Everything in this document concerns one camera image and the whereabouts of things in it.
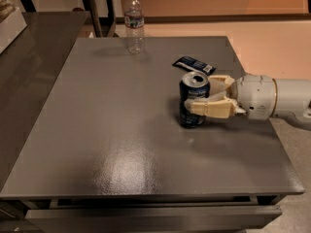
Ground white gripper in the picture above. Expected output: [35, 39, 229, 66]
[184, 75, 277, 120]

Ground blue pepsi can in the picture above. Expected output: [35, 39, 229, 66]
[179, 71, 210, 128]

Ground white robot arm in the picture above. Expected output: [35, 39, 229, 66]
[184, 74, 311, 130]

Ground dark blue snack packet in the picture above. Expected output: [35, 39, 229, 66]
[173, 56, 216, 76]

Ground clear plastic water bottle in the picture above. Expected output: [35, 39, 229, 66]
[124, 0, 145, 53]

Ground grey drawer front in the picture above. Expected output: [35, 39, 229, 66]
[26, 206, 282, 233]

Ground dark side table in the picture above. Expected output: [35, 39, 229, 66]
[0, 12, 90, 188]

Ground white box on side table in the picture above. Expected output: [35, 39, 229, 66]
[0, 0, 26, 54]

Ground black metal frame legs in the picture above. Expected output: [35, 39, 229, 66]
[19, 0, 116, 37]

